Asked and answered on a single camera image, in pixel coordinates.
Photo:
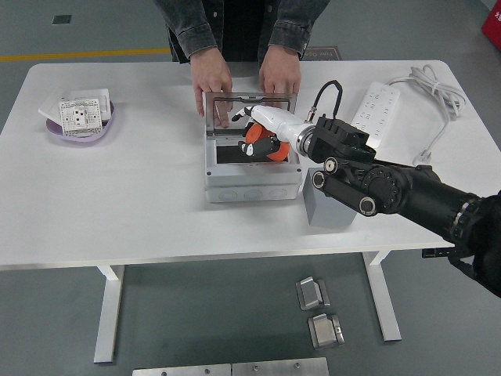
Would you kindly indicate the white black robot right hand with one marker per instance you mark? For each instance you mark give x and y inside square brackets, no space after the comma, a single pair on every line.
[278,121]

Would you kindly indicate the person's left hand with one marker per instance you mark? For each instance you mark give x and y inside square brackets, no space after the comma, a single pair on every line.
[280,72]

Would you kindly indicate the person's right hand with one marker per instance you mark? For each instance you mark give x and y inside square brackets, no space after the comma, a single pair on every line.
[211,74]

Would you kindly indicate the orange cylinder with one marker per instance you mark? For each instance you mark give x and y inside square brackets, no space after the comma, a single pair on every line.
[256,133]

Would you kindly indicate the grey junction box clear lid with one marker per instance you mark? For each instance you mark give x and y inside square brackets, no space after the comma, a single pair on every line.
[250,182]

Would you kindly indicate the person's right forearm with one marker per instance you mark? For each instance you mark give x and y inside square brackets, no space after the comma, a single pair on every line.
[195,27]

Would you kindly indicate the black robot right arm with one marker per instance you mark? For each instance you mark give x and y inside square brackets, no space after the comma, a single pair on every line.
[383,184]

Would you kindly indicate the person's left forearm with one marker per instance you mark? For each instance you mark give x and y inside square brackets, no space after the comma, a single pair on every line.
[293,27]

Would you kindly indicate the grey cube with round hole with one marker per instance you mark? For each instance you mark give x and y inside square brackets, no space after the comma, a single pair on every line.
[329,216]

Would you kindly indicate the dark floor sign with lettering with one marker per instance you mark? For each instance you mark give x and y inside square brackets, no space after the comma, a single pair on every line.
[325,53]

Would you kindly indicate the person's torso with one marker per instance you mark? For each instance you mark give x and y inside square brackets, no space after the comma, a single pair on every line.
[242,31]

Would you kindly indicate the white power strip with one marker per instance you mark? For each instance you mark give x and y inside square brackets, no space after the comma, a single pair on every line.
[375,102]

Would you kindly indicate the yellow floor tape line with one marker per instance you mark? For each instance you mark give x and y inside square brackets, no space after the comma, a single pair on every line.
[78,55]

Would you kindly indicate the white socket module with holes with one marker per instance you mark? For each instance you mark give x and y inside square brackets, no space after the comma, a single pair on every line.
[80,117]

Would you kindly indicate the dark square floor hatch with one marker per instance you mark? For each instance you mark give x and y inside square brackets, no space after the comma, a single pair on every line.
[62,19]

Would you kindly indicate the white flat cover plate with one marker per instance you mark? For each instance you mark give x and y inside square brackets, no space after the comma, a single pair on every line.
[47,111]

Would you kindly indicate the purple shallow bowl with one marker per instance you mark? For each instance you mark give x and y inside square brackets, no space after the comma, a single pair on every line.
[52,130]

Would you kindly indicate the steel foot block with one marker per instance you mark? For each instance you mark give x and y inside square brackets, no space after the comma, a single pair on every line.
[326,333]
[311,293]

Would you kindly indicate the black table control panel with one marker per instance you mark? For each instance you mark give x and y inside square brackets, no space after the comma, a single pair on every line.
[436,252]

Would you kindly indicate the white table leg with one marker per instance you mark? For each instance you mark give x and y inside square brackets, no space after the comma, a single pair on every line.
[107,313]
[385,301]

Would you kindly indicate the red board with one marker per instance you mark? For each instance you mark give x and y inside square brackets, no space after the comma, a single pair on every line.
[492,21]

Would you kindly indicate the white wall switch panel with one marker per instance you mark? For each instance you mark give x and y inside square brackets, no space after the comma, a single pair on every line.
[98,96]

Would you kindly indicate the steel base plate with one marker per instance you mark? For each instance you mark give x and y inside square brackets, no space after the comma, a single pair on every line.
[280,368]
[182,371]

